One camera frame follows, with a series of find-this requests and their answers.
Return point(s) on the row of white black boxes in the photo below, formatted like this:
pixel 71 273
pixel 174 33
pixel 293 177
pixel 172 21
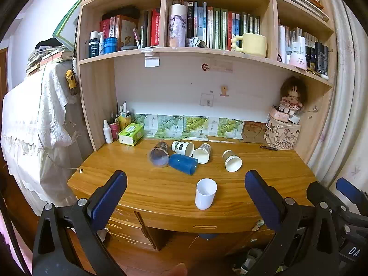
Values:
pixel 312 51

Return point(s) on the stack of old books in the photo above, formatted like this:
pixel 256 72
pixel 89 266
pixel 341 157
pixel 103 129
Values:
pixel 47 59

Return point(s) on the white green print paper cup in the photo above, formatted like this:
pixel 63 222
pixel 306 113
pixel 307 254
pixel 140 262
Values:
pixel 182 148

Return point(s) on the clear wall hook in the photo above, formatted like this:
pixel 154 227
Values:
pixel 207 99

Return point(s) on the person's left hand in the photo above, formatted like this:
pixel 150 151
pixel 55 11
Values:
pixel 176 270

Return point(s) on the yellow bottle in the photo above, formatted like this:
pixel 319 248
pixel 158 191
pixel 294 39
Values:
pixel 124 120

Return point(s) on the brown cardboard picture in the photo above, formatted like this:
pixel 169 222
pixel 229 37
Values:
pixel 254 132

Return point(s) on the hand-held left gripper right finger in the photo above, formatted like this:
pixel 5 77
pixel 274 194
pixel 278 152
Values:
pixel 263 198

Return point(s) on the red pen holder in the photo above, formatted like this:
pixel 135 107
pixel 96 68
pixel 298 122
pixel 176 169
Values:
pixel 115 130

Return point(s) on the pink white box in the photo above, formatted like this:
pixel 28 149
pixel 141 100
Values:
pixel 297 61

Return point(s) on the yellow ceramic mug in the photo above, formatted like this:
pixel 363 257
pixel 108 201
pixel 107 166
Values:
pixel 252 44

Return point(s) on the row of green white books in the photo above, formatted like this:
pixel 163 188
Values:
pixel 221 28

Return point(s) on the wooden bookshelf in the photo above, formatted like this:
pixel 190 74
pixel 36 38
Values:
pixel 97 92

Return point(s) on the green tissue box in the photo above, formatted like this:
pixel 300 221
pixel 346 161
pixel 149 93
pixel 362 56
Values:
pixel 131 134

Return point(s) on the brown haired rag doll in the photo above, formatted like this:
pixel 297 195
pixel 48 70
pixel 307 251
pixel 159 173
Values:
pixel 291 95

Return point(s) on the striped paper cup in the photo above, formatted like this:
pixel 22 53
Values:
pixel 202 153

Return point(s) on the white plastic cup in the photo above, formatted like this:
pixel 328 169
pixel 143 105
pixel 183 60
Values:
pixel 205 195

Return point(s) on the white lace cloth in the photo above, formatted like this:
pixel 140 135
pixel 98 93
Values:
pixel 31 112

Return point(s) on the black pen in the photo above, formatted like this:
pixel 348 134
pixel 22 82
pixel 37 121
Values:
pixel 268 148

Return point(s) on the white floral cylinder box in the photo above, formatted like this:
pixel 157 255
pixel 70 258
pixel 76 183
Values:
pixel 177 26

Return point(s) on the dark cloth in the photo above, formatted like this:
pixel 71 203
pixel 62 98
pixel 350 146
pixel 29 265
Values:
pixel 49 43

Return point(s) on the floral curtain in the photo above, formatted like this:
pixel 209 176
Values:
pixel 345 92

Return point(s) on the white spray bottle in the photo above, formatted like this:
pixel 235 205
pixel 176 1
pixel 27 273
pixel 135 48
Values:
pixel 107 132

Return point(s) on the wooden desk with drawers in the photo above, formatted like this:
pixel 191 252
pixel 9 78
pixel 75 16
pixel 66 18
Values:
pixel 143 184

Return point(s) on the clear plastic cup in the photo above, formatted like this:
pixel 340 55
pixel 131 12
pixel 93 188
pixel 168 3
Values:
pixel 159 155

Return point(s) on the green leaf print card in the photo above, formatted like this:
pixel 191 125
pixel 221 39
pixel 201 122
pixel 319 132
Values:
pixel 141 123
pixel 230 126
pixel 195 125
pixel 168 125

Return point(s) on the white jar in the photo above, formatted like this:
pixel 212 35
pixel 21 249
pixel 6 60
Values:
pixel 294 118

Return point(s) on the small white bottle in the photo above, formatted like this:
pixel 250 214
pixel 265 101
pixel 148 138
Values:
pixel 101 44

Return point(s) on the brown paper cup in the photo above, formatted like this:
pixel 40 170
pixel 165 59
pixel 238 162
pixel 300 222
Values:
pixel 231 161

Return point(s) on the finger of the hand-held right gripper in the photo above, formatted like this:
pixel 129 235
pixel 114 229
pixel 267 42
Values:
pixel 349 191
pixel 317 194

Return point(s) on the blue plastic cup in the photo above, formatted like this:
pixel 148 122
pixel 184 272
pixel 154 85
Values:
pixel 182 164

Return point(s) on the row of red books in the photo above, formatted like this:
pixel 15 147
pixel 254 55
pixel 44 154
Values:
pixel 148 27

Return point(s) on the pink storage box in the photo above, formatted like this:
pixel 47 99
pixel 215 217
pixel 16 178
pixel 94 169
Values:
pixel 278 115

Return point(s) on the dark blue bottle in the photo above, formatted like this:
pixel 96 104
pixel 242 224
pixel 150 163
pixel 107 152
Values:
pixel 93 46

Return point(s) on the blue jar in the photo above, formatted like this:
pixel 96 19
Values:
pixel 110 46

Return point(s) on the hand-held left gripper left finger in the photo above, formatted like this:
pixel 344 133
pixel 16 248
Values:
pixel 110 198

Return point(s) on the green picture frame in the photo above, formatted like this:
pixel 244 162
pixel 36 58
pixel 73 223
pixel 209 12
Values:
pixel 69 26

